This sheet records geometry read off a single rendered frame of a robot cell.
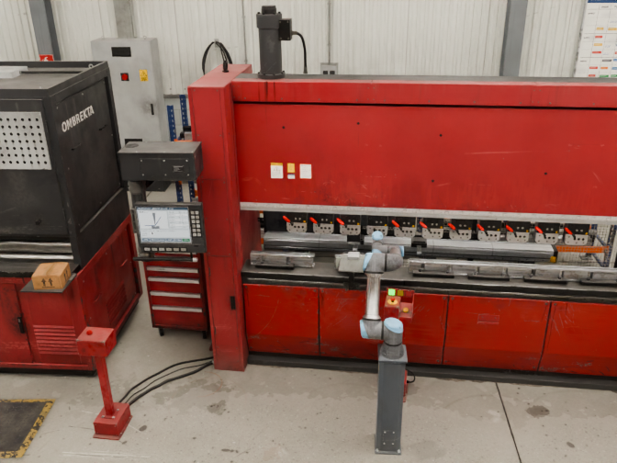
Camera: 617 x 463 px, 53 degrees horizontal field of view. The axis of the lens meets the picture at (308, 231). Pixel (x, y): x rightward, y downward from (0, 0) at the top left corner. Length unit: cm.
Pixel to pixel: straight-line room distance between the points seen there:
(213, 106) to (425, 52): 469
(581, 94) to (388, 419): 244
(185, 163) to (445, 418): 259
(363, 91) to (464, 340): 204
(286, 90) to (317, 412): 233
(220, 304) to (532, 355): 241
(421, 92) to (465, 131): 40
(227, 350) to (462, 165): 232
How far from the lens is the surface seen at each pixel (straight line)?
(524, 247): 506
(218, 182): 439
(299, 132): 437
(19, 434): 505
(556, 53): 878
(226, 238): 455
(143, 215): 425
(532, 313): 486
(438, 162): 438
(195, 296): 529
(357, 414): 474
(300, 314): 486
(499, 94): 428
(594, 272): 493
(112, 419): 476
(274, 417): 473
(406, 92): 423
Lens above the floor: 314
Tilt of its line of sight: 25 degrees down
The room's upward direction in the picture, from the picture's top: 1 degrees counter-clockwise
